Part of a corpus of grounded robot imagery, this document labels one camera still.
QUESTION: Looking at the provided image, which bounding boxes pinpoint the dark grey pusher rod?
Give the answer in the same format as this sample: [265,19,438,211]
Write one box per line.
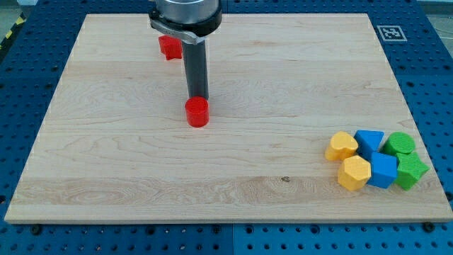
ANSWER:
[182,41,209,100]

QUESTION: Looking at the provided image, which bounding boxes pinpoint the red cylinder block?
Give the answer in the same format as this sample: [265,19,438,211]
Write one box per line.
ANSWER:
[185,96,210,128]

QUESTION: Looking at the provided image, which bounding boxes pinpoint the yellow hexagon block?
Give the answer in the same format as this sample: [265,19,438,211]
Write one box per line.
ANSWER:
[337,155,372,191]

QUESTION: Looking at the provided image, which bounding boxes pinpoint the red star block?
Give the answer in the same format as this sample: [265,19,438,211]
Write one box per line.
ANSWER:
[158,35,183,60]

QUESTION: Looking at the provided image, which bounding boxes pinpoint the wooden board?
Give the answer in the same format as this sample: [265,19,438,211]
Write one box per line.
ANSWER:
[5,13,452,225]

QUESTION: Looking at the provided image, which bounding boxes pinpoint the yellow heart block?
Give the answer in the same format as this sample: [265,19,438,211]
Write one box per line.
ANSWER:
[324,131,359,161]

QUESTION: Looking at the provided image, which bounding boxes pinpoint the blue triangle block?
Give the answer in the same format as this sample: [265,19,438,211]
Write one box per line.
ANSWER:
[354,130,384,160]

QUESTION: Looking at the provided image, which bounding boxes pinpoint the white fiducial marker tag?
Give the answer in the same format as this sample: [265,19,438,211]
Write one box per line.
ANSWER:
[377,25,407,42]

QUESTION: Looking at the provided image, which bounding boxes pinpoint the blue cube block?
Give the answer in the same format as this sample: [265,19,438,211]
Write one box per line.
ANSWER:
[367,152,397,188]

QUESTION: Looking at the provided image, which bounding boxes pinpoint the green cylinder block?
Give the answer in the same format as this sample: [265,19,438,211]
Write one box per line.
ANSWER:
[380,132,415,156]

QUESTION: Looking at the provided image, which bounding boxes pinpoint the green star block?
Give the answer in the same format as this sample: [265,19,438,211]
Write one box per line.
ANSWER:
[394,152,430,191]

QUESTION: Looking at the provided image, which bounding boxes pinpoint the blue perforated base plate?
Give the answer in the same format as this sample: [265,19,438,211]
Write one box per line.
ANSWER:
[1,1,452,254]

